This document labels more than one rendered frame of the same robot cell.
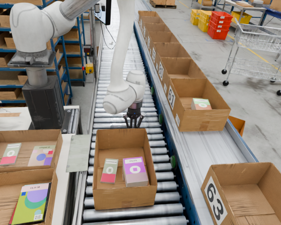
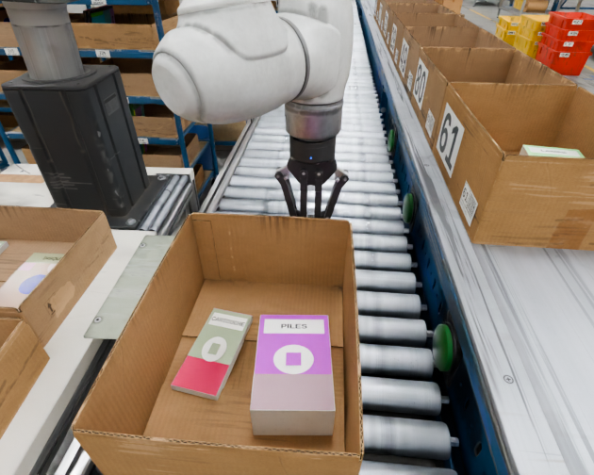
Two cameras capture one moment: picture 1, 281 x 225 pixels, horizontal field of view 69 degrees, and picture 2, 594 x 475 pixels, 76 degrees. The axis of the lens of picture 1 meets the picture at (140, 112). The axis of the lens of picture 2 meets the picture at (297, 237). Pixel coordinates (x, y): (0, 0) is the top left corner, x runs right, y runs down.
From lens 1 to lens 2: 0.59 m
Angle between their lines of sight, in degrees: 12
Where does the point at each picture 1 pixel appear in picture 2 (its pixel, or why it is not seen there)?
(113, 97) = (189, 32)
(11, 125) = (13, 201)
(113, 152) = (243, 292)
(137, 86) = (315, 25)
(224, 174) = not seen: outside the picture
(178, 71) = not seen: hidden behind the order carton
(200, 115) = (568, 184)
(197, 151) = (550, 318)
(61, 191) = (41, 401)
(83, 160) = not seen: hidden behind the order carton
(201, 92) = (550, 137)
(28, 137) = (25, 228)
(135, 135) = (315, 241)
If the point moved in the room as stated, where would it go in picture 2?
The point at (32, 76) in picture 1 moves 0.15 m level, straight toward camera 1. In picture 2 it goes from (26, 47) to (5, 64)
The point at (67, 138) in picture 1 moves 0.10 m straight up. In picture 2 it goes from (130, 242) to (118, 205)
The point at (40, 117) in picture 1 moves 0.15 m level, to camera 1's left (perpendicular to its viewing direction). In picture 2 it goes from (65, 178) to (13, 171)
